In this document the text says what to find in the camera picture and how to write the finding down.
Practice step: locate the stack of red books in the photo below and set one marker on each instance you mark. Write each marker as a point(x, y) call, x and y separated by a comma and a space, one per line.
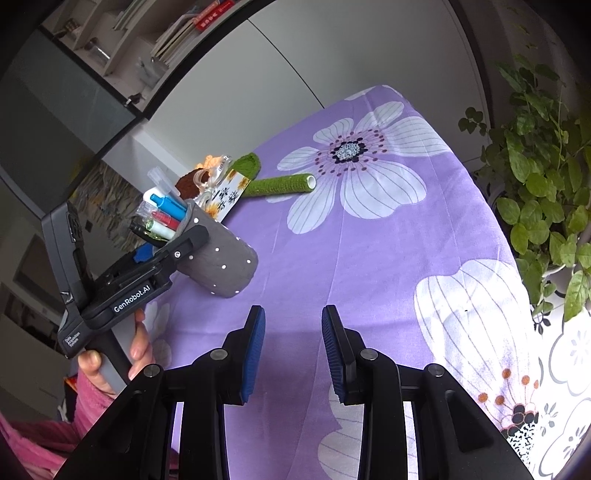
point(214, 14)

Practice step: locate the sunflower gift tag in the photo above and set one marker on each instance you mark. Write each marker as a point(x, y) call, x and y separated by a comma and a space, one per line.
point(226, 196)

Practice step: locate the green pen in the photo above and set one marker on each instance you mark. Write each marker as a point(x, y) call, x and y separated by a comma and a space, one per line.
point(161, 229)

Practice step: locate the black marker pen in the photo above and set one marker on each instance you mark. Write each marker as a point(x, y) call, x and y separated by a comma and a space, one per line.
point(138, 229)

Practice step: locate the grey dotted pen holder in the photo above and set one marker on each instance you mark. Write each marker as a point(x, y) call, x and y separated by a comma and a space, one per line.
point(221, 263)

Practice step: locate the green potted plant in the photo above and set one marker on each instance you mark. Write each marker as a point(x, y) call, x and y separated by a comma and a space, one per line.
point(545, 184)

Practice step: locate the glass jar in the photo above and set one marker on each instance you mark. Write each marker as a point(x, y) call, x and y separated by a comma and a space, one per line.
point(99, 51)

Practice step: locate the purple floral tablecloth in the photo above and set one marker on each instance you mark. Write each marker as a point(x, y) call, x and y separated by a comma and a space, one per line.
point(369, 258)

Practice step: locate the blue pen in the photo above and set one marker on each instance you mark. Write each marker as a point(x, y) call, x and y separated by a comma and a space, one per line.
point(168, 205)

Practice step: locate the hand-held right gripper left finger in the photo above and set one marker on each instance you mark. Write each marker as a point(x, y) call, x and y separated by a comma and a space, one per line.
point(254, 355)

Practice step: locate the person's left hand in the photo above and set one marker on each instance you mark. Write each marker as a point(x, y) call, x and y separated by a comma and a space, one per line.
point(141, 350)

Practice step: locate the crochet sunflower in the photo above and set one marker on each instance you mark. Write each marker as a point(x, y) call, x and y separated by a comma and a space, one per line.
point(277, 185)

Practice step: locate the white ribbon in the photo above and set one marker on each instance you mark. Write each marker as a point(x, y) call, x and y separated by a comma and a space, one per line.
point(220, 167)

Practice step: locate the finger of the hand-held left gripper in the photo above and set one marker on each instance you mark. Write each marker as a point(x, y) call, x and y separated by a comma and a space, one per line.
point(144, 254)
point(184, 247)

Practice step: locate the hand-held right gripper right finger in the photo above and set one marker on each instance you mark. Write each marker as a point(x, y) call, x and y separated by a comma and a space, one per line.
point(333, 355)

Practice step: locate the floor pile of books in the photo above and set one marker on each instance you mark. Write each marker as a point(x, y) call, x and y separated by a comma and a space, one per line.
point(111, 189)

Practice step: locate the stack of magazines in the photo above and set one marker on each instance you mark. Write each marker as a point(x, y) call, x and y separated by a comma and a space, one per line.
point(175, 41)

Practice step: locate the white pen cup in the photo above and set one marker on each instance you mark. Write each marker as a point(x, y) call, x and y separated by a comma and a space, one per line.
point(150, 74)

